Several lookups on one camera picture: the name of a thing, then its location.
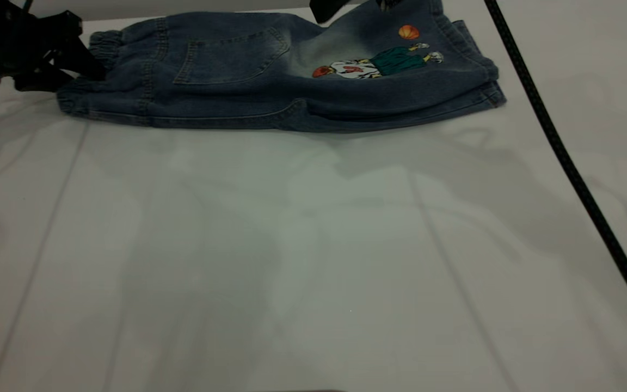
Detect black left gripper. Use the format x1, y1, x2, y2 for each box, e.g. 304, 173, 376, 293
0, 0, 109, 93

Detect blue denim children's pants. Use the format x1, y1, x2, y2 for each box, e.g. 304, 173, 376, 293
56, 0, 507, 133

